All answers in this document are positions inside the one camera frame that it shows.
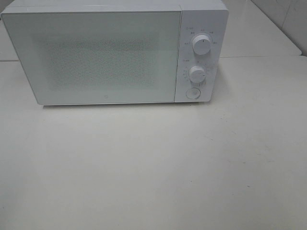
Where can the round door release button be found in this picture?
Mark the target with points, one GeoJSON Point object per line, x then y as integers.
{"type": "Point", "coordinates": [193, 93]}

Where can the white microwave knob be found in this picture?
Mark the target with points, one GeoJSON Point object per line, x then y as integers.
{"type": "Point", "coordinates": [197, 74]}
{"type": "Point", "coordinates": [201, 44]}

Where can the white microwave door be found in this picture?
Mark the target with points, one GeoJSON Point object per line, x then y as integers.
{"type": "Point", "coordinates": [97, 57]}

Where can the white microwave oven body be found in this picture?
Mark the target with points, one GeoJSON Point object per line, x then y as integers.
{"type": "Point", "coordinates": [197, 17]}

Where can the white adjacent table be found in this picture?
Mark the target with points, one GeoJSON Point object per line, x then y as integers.
{"type": "Point", "coordinates": [250, 33]}

